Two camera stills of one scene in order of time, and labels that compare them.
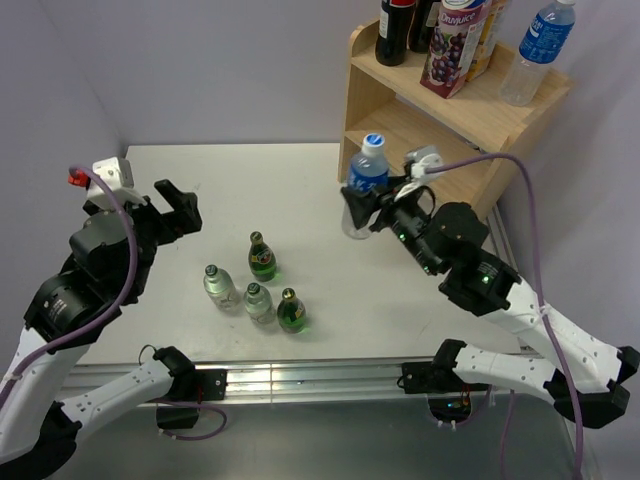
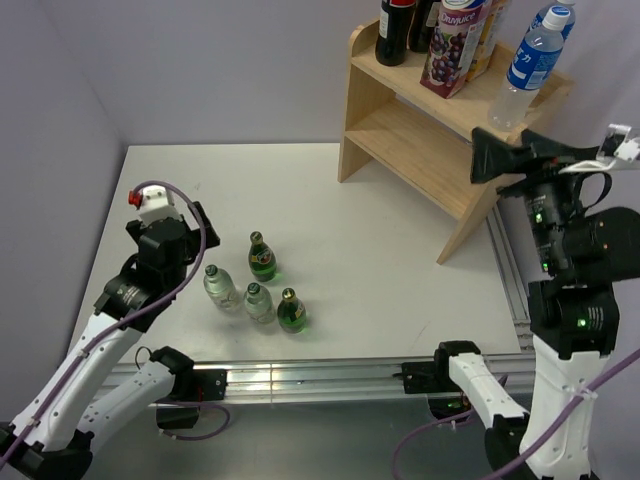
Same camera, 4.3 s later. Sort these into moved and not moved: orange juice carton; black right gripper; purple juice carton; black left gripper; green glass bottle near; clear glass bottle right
Moved: black right gripper; black left gripper
Not moved: clear glass bottle right; orange juice carton; purple juice carton; green glass bottle near
